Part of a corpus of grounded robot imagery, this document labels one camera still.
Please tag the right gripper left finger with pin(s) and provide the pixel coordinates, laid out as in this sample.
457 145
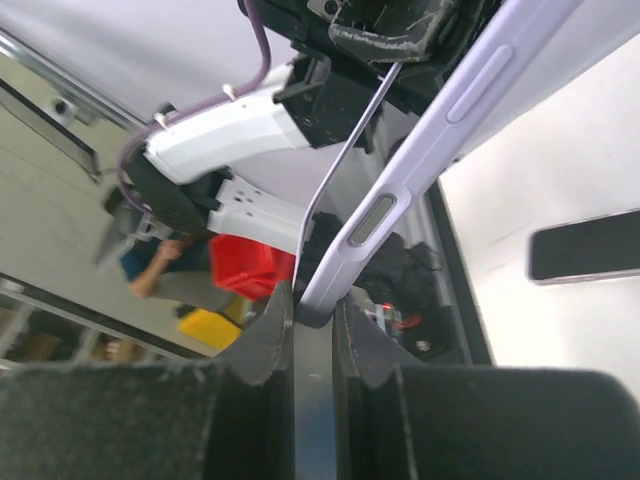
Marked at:
228 417

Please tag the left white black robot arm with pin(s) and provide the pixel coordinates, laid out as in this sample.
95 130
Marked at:
182 169

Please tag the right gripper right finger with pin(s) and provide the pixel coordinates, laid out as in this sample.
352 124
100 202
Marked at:
399 418

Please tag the person with dark shirt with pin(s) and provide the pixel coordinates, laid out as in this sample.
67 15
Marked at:
177 269

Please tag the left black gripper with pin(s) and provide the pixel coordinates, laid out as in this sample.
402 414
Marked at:
362 38

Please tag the lilac silicone phone case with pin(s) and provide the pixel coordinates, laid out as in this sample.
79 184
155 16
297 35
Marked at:
506 47

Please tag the phone in clear purple case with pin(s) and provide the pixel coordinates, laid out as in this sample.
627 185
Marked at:
605 247

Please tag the yellow plastic bin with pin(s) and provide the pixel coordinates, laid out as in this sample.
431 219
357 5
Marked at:
210 328

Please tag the red plastic bin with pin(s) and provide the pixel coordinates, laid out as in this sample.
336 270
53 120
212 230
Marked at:
248 268

